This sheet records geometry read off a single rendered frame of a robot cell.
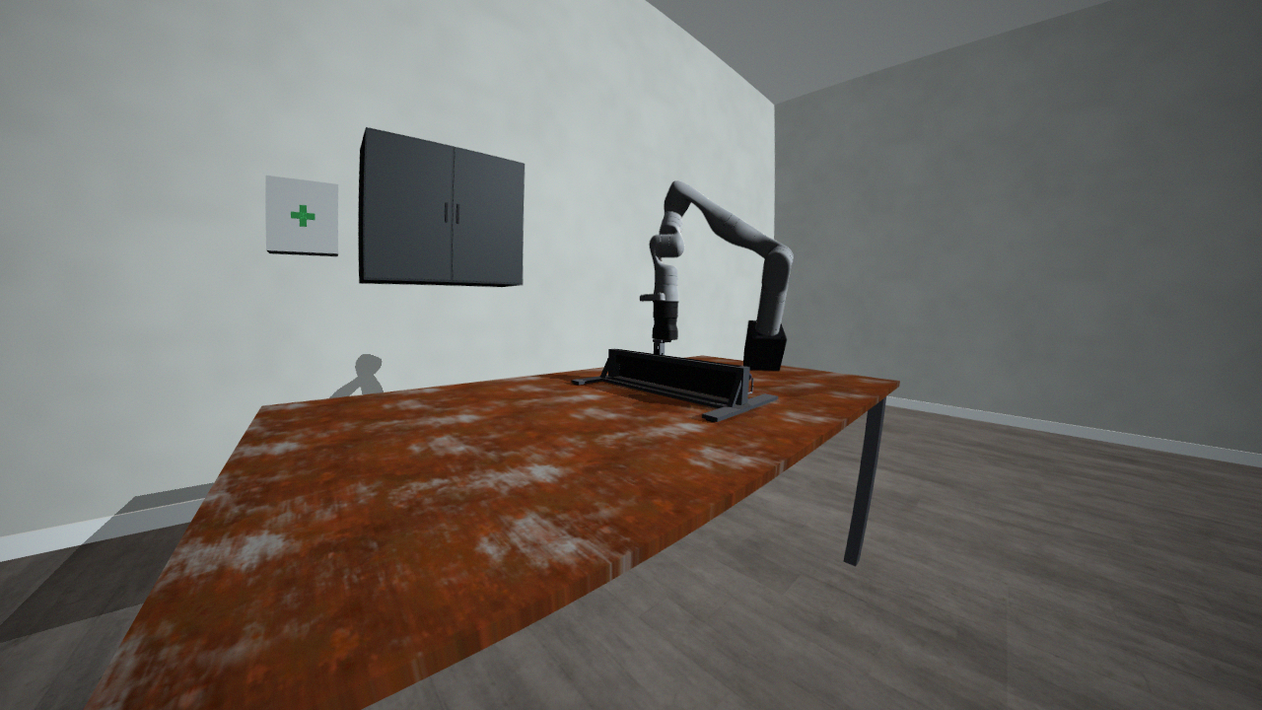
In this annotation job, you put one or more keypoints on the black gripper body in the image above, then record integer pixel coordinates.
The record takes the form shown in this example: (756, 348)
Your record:
(665, 311)

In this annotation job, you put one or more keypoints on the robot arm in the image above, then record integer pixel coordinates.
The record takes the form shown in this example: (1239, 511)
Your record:
(777, 263)

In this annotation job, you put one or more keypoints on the black patch panel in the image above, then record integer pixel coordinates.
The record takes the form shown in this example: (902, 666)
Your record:
(667, 376)

